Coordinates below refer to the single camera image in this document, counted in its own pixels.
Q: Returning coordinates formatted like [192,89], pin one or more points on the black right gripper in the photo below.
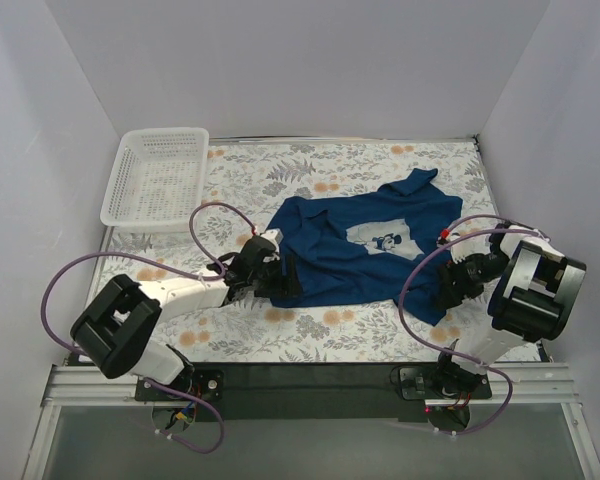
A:
[450,281]

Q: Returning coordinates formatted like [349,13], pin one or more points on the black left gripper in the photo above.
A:
[284,278]

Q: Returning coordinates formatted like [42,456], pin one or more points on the blue t shirt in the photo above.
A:
[366,248]

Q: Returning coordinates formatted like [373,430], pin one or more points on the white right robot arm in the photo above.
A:
[535,293]

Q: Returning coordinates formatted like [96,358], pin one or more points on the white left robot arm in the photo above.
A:
[115,330]

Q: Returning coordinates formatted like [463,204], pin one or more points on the floral table cloth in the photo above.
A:
[245,184]

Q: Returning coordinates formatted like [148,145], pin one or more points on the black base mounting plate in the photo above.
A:
[263,406]

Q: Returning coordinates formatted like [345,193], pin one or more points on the white plastic basket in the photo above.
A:
[157,180]

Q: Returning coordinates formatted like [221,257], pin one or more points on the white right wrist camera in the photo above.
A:
[462,250]

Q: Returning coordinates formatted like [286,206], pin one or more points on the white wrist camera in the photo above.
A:
[462,250]
[274,236]

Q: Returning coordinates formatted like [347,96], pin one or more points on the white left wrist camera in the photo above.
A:
[274,236]

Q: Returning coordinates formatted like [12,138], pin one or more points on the aluminium frame rail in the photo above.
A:
[533,383]

